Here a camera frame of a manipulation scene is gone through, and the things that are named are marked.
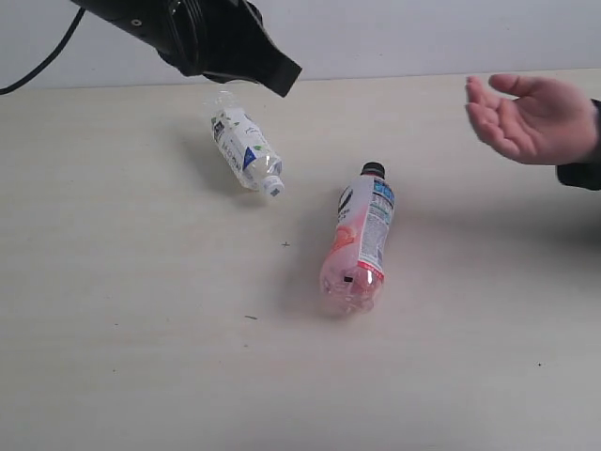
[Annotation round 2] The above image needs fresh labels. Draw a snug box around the person's open hand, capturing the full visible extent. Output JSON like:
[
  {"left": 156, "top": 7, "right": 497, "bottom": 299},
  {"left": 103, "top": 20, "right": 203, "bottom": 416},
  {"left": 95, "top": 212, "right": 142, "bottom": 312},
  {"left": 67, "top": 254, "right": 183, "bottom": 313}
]
[{"left": 465, "top": 73, "right": 600, "bottom": 166}]

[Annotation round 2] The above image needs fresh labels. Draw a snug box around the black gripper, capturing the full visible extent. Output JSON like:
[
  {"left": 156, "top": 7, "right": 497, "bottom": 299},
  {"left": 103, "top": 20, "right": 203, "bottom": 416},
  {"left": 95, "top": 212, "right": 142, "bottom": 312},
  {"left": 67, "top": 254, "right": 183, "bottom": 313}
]
[{"left": 75, "top": 0, "right": 302, "bottom": 98}]

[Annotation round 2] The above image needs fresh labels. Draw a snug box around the small white label bottle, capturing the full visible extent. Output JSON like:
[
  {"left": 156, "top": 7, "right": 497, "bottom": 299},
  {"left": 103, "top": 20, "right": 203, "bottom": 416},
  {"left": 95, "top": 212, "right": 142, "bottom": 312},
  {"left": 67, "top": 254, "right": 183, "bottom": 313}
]
[{"left": 204, "top": 90, "right": 285, "bottom": 198}]

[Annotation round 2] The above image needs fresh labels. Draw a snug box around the pink drink bottle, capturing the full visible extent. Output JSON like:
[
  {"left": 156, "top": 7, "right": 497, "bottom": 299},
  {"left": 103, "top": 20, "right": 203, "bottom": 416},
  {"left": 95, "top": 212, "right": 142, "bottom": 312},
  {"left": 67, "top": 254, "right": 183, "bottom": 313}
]
[{"left": 320, "top": 162, "right": 395, "bottom": 316}]

